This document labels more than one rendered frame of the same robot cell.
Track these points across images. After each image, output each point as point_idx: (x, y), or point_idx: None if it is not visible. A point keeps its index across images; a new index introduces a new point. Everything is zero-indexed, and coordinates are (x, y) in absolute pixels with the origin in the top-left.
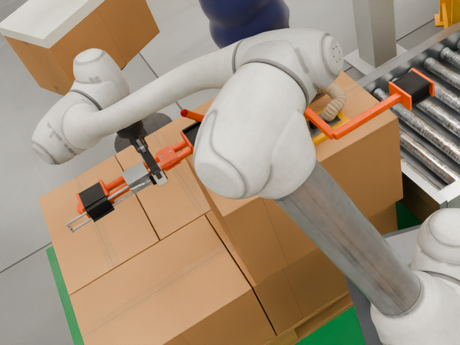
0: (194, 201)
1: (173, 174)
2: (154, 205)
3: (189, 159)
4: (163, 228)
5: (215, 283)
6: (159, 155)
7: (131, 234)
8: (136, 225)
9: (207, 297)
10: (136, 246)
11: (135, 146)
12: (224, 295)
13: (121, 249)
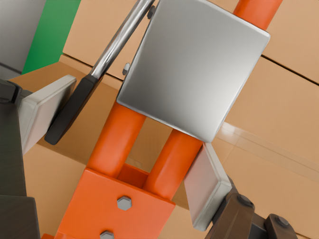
0: (237, 131)
1: (303, 156)
2: (300, 96)
3: (173, 209)
4: (256, 69)
5: (113, 31)
6: (145, 205)
7: (306, 33)
8: (307, 51)
9: (110, 4)
10: (282, 20)
11: (219, 219)
12: (89, 21)
13: (305, 1)
